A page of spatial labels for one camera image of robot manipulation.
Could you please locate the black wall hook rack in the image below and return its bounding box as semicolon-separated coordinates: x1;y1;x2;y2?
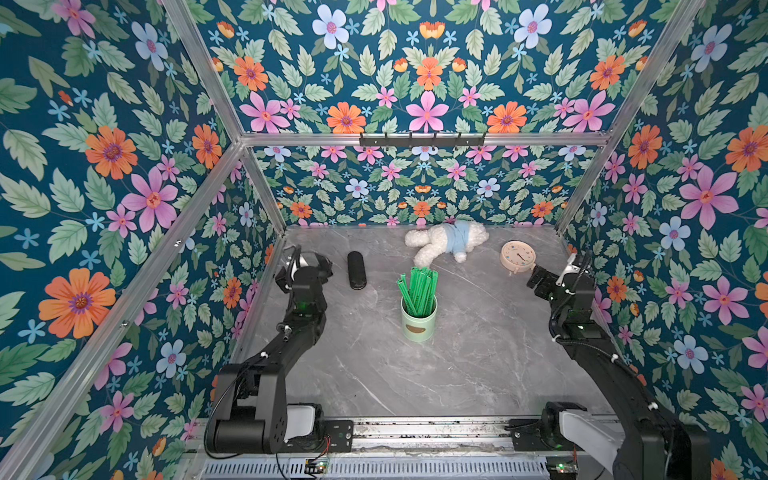
358;132;486;149

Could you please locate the white vented cable duct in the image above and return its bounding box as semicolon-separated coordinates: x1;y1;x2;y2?
202;457;550;479

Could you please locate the light green storage cup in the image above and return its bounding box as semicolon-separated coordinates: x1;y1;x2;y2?
400;297;437;343

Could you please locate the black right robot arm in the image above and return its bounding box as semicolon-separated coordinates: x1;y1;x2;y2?
527;254;711;479

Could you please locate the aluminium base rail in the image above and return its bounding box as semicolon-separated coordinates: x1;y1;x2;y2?
191;416;679;454

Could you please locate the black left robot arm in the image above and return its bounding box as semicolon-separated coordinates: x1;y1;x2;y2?
203;245;333;459

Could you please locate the bundle of green wrapped straws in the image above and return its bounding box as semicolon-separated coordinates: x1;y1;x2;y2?
397;267;438;318

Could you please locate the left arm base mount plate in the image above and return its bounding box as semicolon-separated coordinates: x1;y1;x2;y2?
281;419;355;453

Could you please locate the black remote control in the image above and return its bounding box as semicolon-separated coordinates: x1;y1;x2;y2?
347;251;367;290

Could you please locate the white plush teddy bear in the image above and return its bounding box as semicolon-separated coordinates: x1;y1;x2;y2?
405;220;490;268

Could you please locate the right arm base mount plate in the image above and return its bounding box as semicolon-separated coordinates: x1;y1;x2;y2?
504;419;574;452

